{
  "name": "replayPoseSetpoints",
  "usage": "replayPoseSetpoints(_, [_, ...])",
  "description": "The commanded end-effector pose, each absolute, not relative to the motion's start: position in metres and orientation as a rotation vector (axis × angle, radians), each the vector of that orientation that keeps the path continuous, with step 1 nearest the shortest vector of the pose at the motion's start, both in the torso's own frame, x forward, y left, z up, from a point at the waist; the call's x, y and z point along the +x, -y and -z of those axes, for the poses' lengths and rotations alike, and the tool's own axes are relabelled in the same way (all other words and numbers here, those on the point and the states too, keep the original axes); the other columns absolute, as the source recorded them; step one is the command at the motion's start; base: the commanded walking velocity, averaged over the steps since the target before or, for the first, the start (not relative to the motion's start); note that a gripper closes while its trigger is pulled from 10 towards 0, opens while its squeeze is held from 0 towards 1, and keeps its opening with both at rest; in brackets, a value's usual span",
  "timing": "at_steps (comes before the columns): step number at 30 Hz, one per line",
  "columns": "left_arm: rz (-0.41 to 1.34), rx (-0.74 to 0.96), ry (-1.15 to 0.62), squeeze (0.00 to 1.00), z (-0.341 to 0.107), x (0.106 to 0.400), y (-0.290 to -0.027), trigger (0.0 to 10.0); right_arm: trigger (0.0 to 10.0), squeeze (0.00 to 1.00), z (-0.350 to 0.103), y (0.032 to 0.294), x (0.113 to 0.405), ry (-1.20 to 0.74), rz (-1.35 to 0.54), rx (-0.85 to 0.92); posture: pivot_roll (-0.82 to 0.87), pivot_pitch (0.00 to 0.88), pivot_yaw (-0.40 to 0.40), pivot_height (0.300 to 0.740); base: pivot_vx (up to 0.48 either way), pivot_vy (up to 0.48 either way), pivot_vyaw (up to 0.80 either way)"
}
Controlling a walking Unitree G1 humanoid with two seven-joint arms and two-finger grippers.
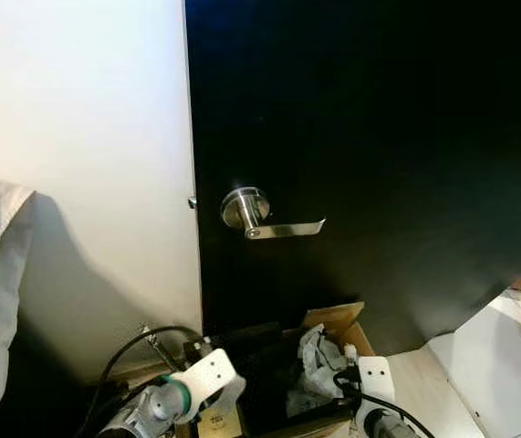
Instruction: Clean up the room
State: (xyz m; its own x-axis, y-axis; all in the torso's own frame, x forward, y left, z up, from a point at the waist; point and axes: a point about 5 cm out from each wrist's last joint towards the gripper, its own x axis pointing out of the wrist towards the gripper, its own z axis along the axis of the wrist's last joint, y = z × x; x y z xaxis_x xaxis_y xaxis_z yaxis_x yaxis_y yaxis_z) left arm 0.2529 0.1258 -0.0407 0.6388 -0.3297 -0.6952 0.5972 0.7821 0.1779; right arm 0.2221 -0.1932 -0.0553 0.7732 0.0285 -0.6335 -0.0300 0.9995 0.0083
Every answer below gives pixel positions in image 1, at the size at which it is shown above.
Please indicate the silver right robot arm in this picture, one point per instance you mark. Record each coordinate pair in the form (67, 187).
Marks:
(383, 427)

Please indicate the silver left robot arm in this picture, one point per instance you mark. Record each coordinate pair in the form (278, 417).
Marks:
(146, 411)

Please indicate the white table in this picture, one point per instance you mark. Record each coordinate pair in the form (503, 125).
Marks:
(497, 383)

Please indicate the black door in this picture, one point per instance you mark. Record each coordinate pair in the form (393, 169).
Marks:
(379, 137)

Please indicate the brown cardboard box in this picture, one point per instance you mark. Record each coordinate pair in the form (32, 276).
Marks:
(338, 321)

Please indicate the crumpled white plastic bag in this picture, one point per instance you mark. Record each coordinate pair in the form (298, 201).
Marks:
(315, 360)

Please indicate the small silver door latch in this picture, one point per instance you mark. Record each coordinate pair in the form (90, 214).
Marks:
(192, 201)

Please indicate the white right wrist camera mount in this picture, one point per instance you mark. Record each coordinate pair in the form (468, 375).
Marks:
(376, 379)

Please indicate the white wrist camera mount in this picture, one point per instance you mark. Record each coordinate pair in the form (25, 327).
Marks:
(210, 374)
(376, 379)

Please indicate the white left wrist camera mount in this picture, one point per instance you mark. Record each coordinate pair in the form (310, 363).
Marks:
(210, 374)

